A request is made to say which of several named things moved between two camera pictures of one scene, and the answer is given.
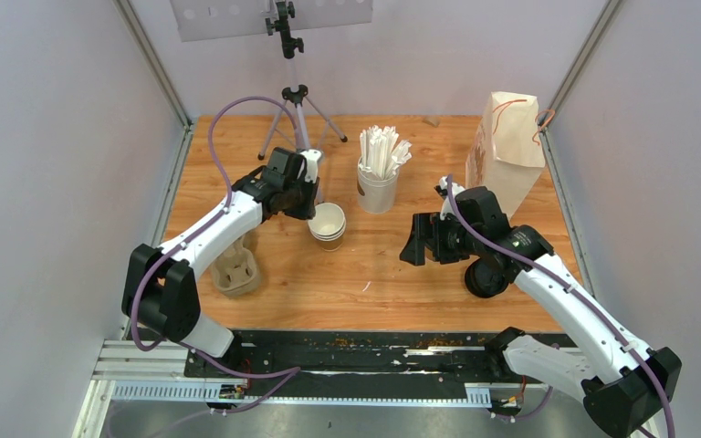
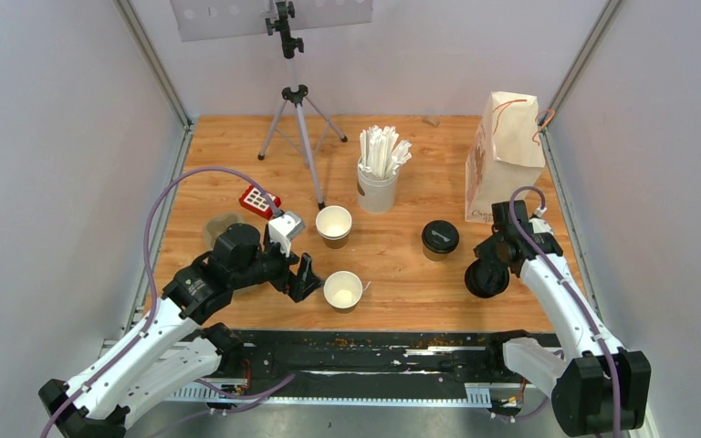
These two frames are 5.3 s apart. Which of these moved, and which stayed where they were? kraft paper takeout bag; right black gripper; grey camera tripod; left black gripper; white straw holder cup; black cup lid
Moved: right black gripper; left black gripper
Stayed: kraft paper takeout bag; black cup lid; white straw holder cup; grey camera tripod
